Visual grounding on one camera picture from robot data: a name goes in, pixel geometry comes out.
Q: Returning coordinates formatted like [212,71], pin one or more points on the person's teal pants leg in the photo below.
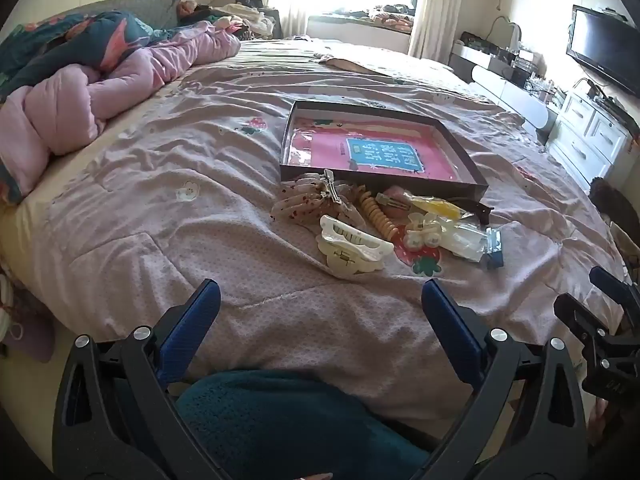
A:
[280,425]

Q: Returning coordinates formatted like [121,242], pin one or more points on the pile of clothes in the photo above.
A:
[240,17]

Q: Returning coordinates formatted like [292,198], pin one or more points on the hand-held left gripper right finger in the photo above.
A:
[450,325]

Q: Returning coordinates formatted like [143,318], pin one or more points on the sheer red-dotted bow hair clip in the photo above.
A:
[295,205]

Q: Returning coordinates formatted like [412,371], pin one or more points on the blue packet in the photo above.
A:
[494,257]

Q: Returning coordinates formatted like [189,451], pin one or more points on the white drawer dresser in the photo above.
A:
[585,135]

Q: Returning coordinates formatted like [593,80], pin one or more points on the pink printed bed sheet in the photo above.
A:
[200,135]

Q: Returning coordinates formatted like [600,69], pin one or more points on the yellow item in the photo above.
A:
[440,207]

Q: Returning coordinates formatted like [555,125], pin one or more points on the tan cloth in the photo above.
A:
[355,66]

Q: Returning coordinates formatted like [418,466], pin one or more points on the pink and teal floral quilt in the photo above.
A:
[65,110]

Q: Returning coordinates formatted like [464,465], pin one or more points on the dark shallow cardboard box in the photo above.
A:
[465,191]

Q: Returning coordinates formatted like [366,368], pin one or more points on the cluttered white desk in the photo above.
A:
[480,57]

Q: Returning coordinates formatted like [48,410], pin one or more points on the pink book with blue label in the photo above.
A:
[325,145]

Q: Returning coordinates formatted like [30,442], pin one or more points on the brown fluffy object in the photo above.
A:
[605,197]

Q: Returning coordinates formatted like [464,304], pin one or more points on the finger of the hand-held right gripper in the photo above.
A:
[612,285]
[585,330]

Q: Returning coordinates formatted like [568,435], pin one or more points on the grey window seat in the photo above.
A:
[350,30]

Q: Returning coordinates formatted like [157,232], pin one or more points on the cream curtain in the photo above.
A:
[440,5]

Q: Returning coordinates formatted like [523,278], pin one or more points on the brown banana hair clip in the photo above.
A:
[482,210]

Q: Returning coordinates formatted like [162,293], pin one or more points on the small cream claw clip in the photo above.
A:
[420,232]

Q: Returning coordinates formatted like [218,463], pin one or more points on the grey pillow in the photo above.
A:
[145,7]

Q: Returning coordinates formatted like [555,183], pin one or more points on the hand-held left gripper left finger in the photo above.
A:
[192,320]

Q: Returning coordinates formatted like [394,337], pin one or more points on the black flat television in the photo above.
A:
[605,50]

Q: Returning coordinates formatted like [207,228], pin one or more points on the clear plastic packet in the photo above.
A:
[465,242]

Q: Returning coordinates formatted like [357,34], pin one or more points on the large white claw clip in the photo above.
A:
[350,260]

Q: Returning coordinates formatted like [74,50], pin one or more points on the white rounded bed bench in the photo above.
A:
[515,97]

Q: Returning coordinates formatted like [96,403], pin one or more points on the pink snap hair clip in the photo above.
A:
[395,195]

